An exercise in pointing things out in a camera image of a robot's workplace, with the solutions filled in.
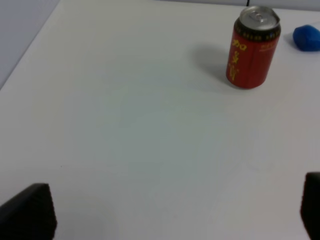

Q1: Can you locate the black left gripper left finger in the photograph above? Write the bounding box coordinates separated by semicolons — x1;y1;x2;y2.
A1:
0;183;57;240

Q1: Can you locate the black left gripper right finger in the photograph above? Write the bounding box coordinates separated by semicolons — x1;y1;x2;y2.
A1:
300;172;320;240

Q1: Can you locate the blue rolled towel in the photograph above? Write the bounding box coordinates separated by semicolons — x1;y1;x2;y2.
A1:
292;24;320;52

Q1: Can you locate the red drink can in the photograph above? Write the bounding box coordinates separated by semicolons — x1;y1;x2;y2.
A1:
226;6;281;89

